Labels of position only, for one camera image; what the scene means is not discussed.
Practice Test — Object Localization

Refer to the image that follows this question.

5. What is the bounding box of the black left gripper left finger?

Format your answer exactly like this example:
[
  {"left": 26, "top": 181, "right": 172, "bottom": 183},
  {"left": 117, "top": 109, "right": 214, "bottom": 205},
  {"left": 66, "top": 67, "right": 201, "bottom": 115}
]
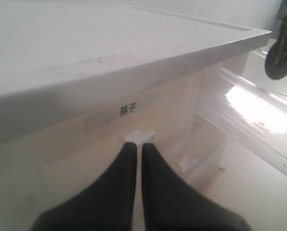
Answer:
[{"left": 31, "top": 142, "right": 137, "bottom": 231}]

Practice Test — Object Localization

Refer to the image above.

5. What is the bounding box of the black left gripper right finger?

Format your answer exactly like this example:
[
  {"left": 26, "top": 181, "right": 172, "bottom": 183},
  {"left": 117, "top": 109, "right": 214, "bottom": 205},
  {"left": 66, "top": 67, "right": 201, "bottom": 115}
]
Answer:
[{"left": 141, "top": 143, "right": 251, "bottom": 231}]

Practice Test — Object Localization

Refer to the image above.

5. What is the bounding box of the key bunch with blue fob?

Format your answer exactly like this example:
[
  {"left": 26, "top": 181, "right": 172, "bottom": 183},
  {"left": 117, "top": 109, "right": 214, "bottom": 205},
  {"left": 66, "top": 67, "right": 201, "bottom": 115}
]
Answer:
[{"left": 264, "top": 1, "right": 287, "bottom": 80}]

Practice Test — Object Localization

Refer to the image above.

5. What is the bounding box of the middle wide clear drawer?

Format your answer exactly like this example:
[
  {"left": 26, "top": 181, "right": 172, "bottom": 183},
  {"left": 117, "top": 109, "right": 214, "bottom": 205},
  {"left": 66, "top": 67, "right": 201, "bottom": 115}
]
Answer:
[{"left": 158, "top": 115, "right": 233, "bottom": 189}]

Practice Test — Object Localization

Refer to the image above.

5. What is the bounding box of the white translucent drawer cabinet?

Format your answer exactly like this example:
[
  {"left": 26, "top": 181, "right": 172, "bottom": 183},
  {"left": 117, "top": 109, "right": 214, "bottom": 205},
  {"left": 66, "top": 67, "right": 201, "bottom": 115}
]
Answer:
[{"left": 0, "top": 3, "right": 272, "bottom": 231}]

